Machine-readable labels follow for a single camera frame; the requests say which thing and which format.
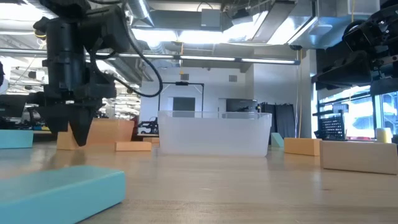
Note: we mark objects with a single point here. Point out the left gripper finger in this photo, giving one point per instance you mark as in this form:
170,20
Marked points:
81,124
57,119

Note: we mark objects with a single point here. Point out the orange block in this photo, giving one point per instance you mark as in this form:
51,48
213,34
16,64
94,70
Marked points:
152,140
301,147
133,146
63,140

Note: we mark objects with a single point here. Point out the teal block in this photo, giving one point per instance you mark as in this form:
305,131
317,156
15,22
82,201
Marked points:
277,141
15,139
56,193

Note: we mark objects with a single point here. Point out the natural wood block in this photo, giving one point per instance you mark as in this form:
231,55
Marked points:
357,157

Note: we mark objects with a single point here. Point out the black background robot arm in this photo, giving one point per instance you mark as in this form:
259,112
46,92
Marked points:
149,126

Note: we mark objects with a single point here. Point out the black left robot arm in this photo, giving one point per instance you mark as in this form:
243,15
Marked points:
62,7

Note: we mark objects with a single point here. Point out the orange plastic bin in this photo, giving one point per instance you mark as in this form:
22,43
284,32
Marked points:
112,130

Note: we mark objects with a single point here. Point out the black monitor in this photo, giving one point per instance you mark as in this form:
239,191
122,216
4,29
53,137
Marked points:
12,105

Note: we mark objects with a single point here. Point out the yellow cylinder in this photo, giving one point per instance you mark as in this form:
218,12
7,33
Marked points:
384,136

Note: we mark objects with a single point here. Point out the black perforated crate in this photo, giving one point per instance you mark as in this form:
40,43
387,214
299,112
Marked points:
332,127

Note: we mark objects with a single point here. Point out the black curtain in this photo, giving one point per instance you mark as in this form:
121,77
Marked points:
284,121

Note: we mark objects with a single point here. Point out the clear plastic bin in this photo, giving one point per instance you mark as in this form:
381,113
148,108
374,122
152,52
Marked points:
214,137

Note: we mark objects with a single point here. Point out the long ceiling light strip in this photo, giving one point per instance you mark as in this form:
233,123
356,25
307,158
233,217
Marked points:
205,58

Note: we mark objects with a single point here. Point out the grey ceiling box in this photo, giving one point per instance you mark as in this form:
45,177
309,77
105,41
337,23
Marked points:
211,18

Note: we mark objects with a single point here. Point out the black aluminium rig frame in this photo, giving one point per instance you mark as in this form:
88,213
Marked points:
45,137

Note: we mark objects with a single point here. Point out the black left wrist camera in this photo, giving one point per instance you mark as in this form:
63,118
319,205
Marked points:
109,28

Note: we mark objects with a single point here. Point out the rectangular silver air duct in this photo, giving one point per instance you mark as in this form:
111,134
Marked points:
311,28

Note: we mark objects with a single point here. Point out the round silver air duct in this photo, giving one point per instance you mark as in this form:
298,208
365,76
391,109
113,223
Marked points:
140,11

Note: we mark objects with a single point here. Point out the dark wall screen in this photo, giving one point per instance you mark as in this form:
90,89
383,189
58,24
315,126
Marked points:
183,104

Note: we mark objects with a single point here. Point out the black gantry frame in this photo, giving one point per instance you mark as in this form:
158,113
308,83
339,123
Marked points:
182,83

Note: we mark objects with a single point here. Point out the grey wall vent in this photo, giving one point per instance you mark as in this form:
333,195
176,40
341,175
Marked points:
184,77
233,78

